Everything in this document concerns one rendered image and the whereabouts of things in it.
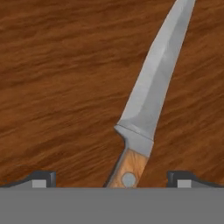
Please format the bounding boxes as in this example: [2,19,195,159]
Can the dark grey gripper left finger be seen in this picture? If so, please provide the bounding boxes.
[0,170,57,189]

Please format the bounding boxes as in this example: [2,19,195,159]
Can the steel knife with wooden handle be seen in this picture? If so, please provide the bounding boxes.
[102,0,197,189]

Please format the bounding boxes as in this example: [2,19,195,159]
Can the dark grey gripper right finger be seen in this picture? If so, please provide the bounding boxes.
[166,170,224,189]

